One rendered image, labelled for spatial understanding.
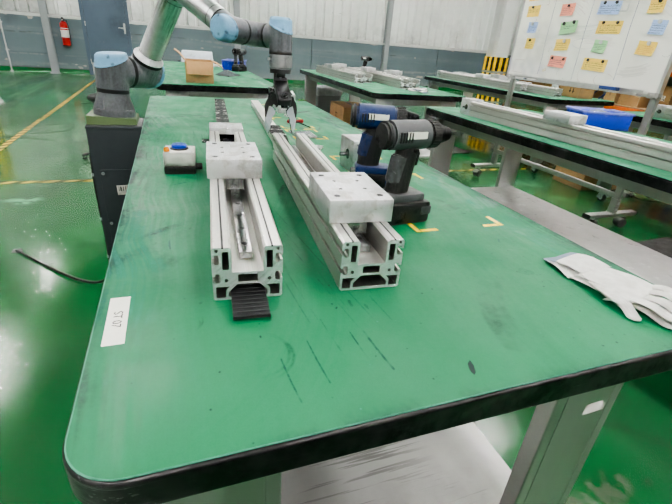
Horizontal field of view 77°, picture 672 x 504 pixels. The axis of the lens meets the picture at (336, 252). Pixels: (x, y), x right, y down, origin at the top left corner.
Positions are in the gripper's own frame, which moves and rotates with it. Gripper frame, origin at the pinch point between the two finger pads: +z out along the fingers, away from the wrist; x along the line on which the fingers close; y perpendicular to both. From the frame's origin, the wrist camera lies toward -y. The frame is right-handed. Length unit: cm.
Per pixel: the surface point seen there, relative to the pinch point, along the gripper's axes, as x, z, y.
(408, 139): -15, -13, -73
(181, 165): 31.6, 3.2, -34.1
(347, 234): 4, -3, -96
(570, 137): -139, 3, 14
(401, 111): -22, -15, -52
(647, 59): -260, -35, 94
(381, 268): -2, 2, -98
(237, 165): 19, -6, -66
